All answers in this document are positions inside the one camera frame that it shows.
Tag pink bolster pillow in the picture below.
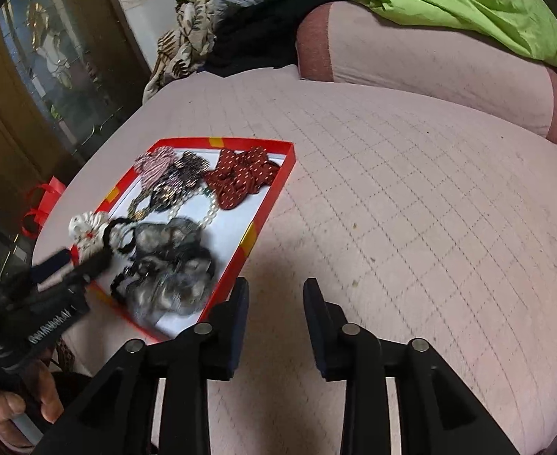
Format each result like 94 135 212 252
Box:
295 1 557 147

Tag red cardboard tray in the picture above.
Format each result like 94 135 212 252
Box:
70 136 297 344

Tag black lace hair band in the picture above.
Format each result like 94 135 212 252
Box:
102 217 146 306

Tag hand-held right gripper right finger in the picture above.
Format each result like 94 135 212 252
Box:
303 278 519 455

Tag pearl bead necklace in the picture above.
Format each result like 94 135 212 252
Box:
165 186 222 231

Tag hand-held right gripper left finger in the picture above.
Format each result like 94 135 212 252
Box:
32 277 251 455

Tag brown patterned cloth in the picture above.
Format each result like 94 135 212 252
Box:
142 0 217 104

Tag pink striped scrunchie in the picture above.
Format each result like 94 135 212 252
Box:
134 147 177 185

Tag green blanket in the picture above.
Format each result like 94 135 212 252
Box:
339 0 557 69

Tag black sequined hair clip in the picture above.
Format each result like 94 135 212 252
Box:
127 151 208 221

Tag red dotted scrunchie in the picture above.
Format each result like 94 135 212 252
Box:
205 147 279 212

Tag red bag handles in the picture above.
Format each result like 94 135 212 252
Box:
21 176 66 238

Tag black cloth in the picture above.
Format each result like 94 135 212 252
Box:
205 0 346 79

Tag wooden door with glass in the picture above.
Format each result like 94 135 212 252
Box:
0 0 151 247

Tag white floral scrunchie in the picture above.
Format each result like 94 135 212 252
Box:
68 211 113 264

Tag person's left hand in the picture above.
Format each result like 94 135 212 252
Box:
0 351 66 451

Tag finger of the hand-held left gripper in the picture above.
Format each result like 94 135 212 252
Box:
67 248 114 287
29 248 73 285

